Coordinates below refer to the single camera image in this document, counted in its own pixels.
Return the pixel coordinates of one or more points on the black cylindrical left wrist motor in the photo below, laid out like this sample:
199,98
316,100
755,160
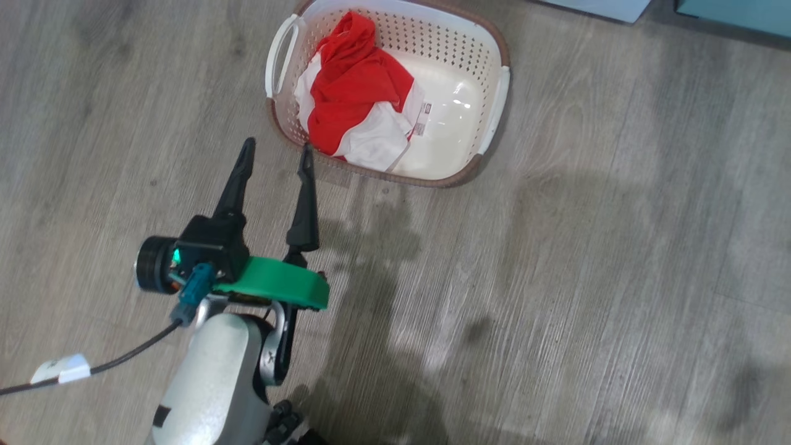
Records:
153,264

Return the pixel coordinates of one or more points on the cream plastic laundry basket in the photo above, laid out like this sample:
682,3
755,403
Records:
460,93

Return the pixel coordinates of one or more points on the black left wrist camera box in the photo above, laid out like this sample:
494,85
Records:
213,244

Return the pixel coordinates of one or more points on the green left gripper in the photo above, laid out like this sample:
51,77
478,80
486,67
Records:
278,283

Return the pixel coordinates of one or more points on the teal cabinet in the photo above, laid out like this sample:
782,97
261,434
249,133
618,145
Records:
735,11

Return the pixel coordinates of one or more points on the red and white garment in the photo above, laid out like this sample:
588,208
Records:
355,86

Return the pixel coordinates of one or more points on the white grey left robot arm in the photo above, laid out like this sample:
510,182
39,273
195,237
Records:
216,383

